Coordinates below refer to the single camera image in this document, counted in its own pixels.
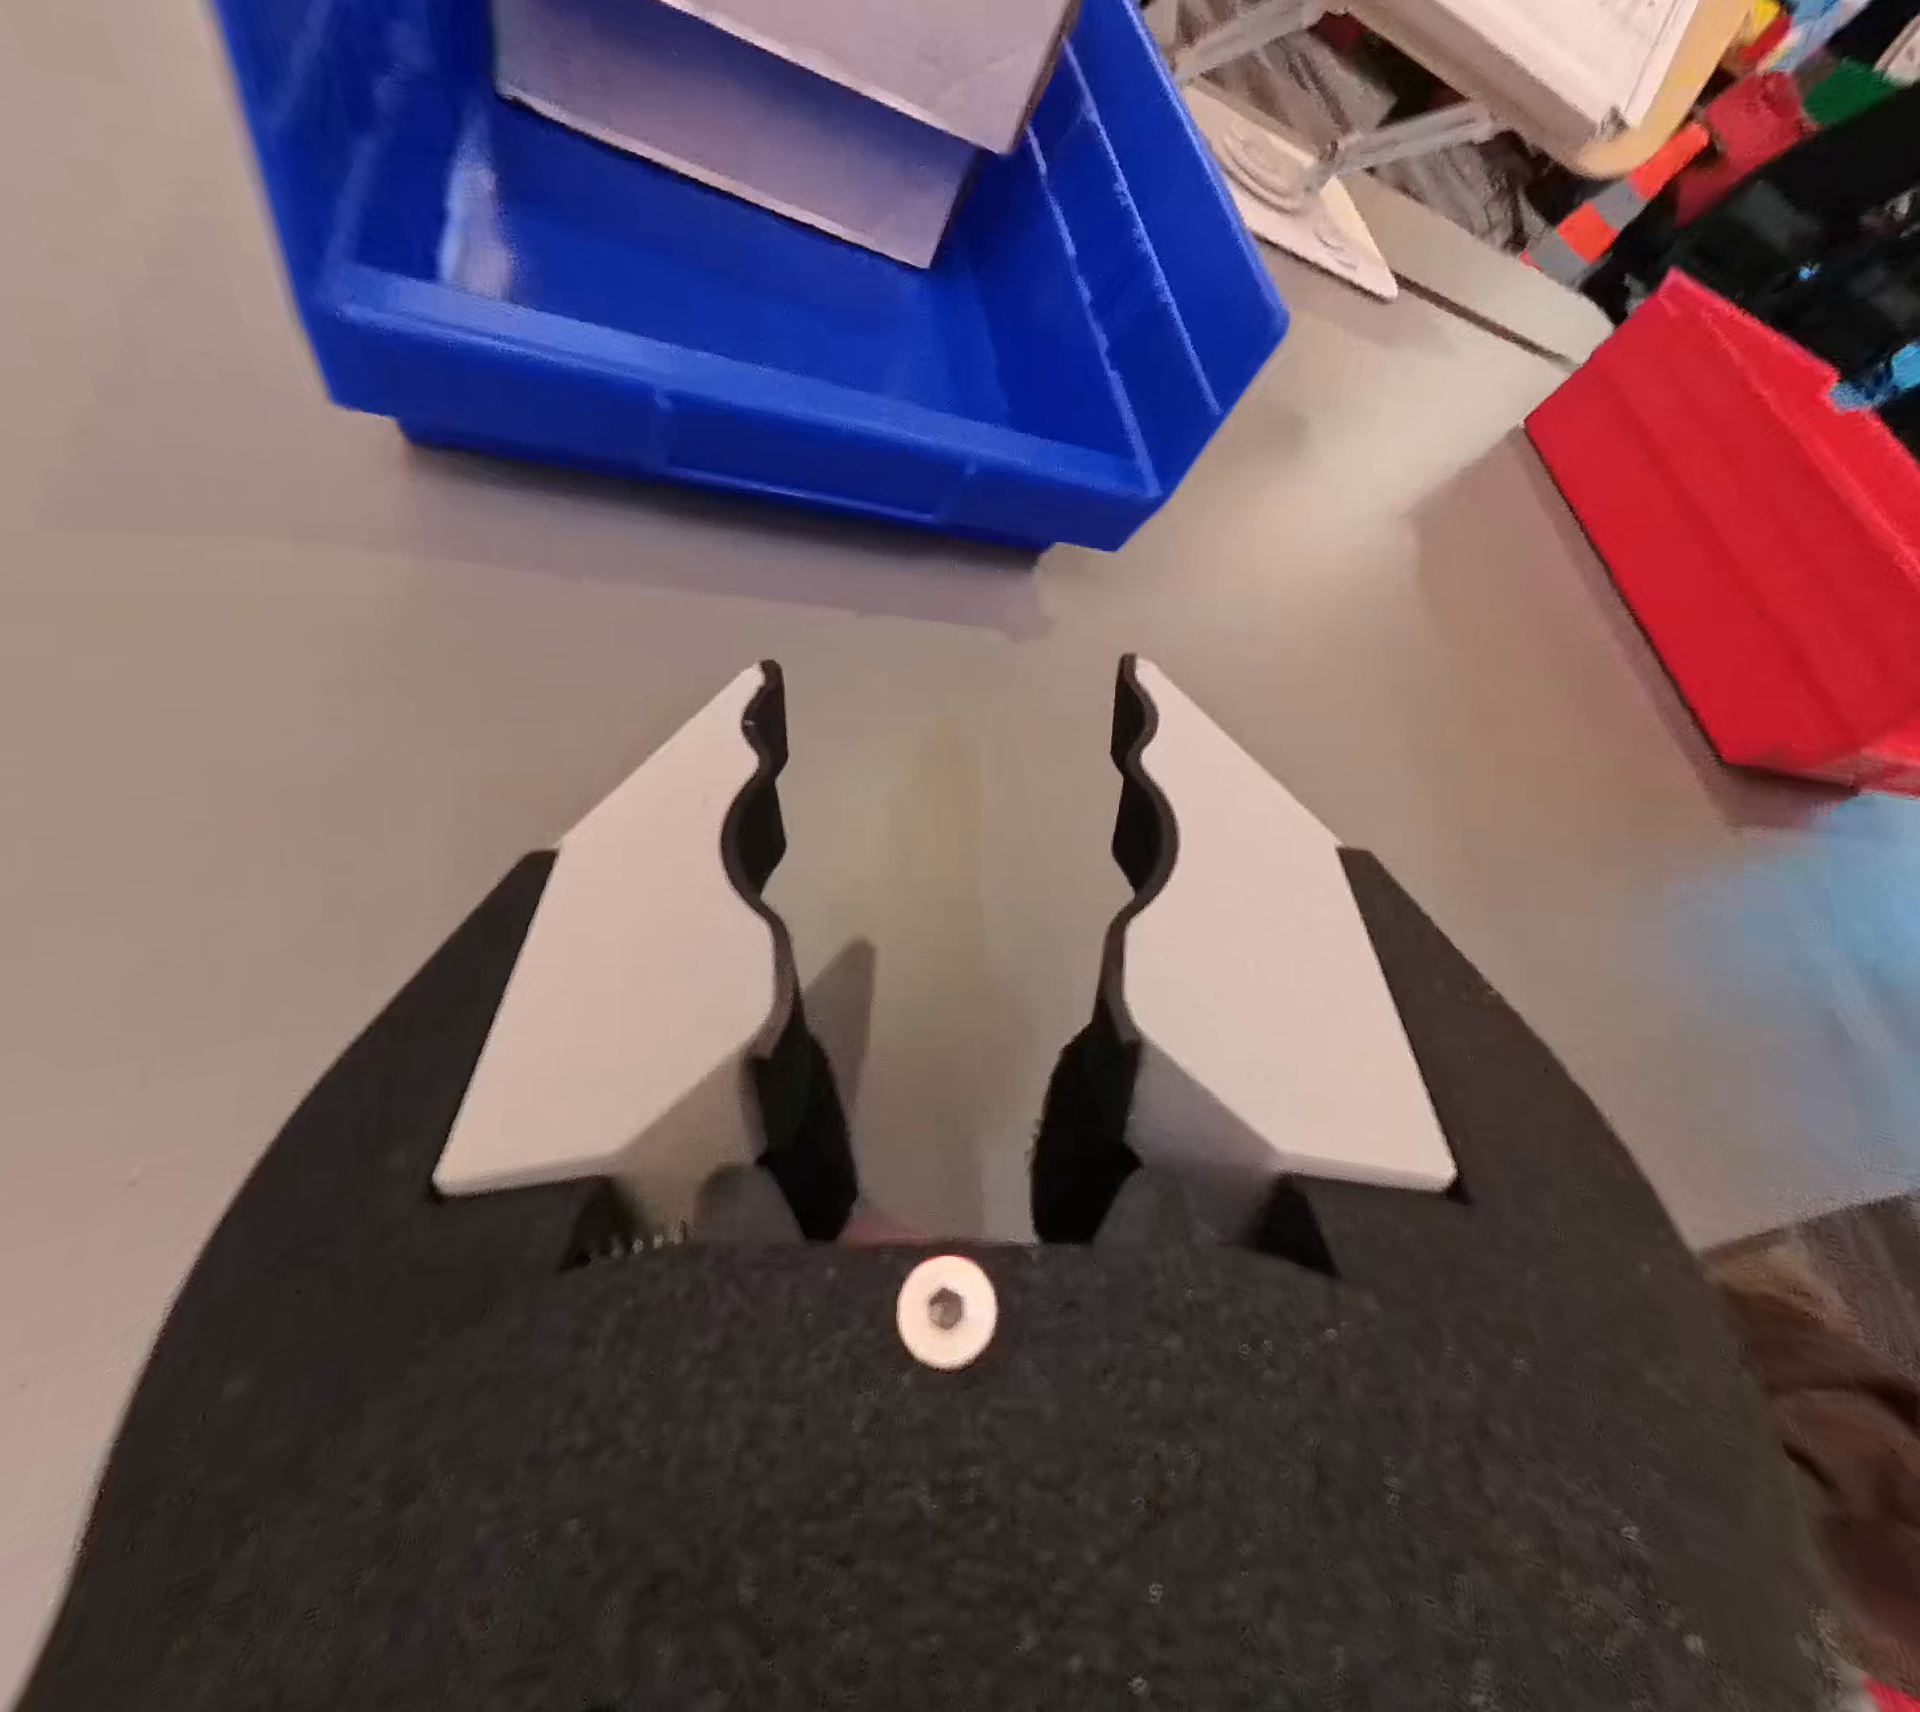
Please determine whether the red plastic bin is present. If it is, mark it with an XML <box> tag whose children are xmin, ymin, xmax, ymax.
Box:
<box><xmin>1521</xmin><ymin>268</ymin><xmax>1920</xmax><ymax>797</ymax></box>

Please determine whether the blue plastic bin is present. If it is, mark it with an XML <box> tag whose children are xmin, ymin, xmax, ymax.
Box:
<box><xmin>180</xmin><ymin>0</ymin><xmax>1291</xmax><ymax>555</ymax></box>

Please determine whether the orange and grey striped bar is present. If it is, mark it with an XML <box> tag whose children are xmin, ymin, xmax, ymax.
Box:
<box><xmin>1521</xmin><ymin>122</ymin><xmax>1711</xmax><ymax>290</ymax></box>

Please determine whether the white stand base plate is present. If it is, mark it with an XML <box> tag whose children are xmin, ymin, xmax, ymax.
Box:
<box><xmin>1184</xmin><ymin>85</ymin><xmax>1400</xmax><ymax>304</ymax></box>

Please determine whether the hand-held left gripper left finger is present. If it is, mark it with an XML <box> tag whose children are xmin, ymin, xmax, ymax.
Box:
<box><xmin>431</xmin><ymin>659</ymin><xmax>863</xmax><ymax>1242</ymax></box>

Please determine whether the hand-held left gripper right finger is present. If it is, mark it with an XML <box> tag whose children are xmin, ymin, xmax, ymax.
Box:
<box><xmin>1031</xmin><ymin>654</ymin><xmax>1460</xmax><ymax>1250</ymax></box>

